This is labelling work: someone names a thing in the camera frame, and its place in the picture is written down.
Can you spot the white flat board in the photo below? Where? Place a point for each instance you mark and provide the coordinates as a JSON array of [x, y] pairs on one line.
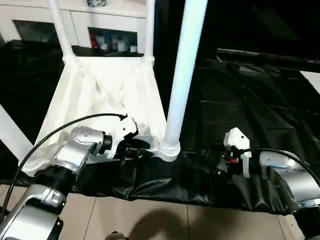
[[312, 80]]

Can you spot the red packet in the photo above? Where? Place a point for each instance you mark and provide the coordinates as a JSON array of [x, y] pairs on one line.
[[93, 41]]

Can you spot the white jar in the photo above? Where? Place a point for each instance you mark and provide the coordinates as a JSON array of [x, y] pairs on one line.
[[133, 48], [103, 46], [121, 45]]

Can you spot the black and white bag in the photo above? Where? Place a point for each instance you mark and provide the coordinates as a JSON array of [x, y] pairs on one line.
[[97, 2]]

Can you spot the white glass-door cabinet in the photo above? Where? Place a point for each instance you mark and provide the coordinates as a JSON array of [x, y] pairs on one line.
[[105, 22]]

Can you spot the black mat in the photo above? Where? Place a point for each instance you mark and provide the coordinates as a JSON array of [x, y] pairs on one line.
[[250, 112]]

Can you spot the long black bar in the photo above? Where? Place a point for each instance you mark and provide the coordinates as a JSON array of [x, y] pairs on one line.
[[262, 56]]

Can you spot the white plastic table leg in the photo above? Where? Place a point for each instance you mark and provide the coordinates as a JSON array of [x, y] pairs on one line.
[[12, 135], [149, 30], [185, 62], [60, 30]]

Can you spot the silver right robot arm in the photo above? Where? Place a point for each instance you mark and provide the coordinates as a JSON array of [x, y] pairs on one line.
[[295, 182]]

